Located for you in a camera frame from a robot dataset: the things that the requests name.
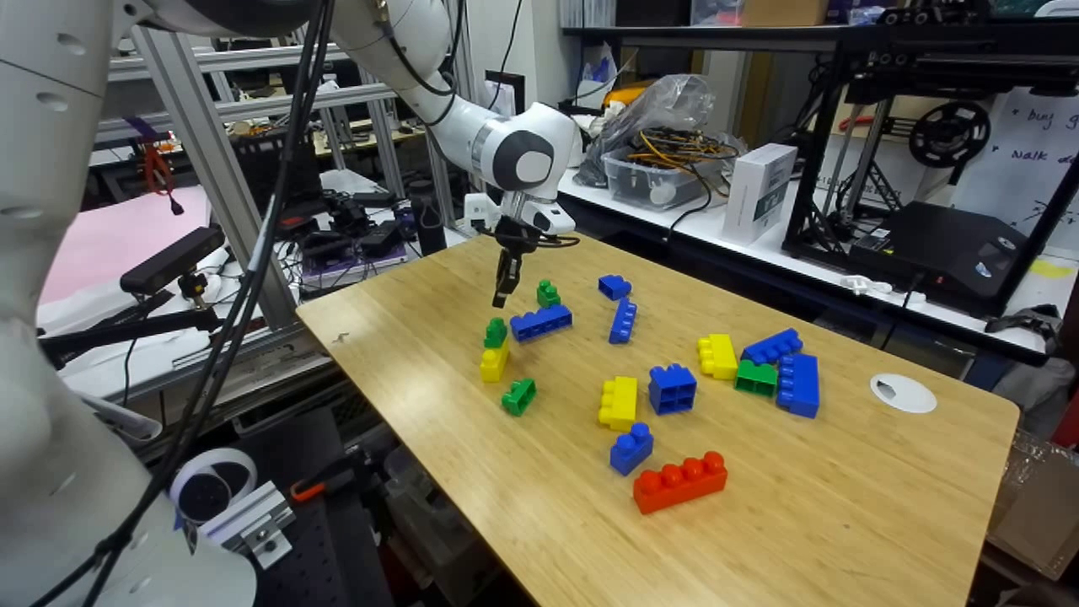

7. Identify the black 3D printer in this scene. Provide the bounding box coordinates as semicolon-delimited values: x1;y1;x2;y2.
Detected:
774;17;1079;321

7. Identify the white handwritten sheet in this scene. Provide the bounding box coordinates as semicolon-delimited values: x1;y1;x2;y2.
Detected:
955;84;1079;267

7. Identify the long flat blue block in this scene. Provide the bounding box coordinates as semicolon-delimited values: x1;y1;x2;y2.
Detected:
607;298;640;346

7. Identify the green toy block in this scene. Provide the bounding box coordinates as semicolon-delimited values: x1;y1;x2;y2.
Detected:
731;357;781;398

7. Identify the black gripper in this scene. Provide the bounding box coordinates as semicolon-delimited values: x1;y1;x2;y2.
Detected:
489;217;540;309

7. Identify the white side bench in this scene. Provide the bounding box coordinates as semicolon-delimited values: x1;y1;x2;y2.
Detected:
552;166;1064;364

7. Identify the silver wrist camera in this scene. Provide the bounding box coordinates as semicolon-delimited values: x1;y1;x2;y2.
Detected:
527;200;582;241

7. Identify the orange cable bundle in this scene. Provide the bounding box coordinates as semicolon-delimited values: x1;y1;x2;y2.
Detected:
621;123;736;172

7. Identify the clear plastic bag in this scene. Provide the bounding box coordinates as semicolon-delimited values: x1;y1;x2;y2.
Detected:
582;71;747;172

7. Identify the metal bracket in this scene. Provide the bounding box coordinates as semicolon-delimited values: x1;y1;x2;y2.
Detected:
195;480;295;568

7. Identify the long red block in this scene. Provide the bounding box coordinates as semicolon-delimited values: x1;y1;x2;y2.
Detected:
629;447;731;520

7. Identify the blue square block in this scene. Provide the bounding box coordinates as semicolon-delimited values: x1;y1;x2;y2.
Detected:
607;420;658;480
645;359;702;418

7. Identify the blue toy block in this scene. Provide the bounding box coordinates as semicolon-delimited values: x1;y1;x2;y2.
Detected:
739;322;807;368

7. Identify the yellow toy block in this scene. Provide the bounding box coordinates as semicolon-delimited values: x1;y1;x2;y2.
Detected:
694;330;741;383

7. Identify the white tape roll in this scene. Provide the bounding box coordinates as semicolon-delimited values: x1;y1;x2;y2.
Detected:
164;444;264;534

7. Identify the aluminium frame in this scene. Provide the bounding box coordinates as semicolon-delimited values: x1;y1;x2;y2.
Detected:
94;19;450;335

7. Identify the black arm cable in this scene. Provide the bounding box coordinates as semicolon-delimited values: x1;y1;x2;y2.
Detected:
28;0;339;607

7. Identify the white cardboard box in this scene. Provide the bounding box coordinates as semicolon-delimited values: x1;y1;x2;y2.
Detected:
718;138;802;241

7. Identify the clear plastic bin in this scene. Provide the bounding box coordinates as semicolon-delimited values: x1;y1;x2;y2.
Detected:
595;146;736;217

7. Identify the brown cardboard box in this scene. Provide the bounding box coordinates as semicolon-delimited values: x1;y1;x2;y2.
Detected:
985;431;1079;588

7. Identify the black filament spool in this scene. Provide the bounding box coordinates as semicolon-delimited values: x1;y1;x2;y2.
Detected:
902;93;993;172

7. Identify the white table grommet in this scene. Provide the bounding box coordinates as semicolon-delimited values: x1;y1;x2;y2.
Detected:
867;370;939;418

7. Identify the orange handled tool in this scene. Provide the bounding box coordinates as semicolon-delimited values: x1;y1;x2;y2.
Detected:
287;467;365;504

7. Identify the pink sheet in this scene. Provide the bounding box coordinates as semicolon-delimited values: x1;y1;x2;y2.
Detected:
37;182;214;330

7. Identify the large blue block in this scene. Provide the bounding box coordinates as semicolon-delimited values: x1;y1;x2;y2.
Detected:
774;352;821;420
507;304;575;343

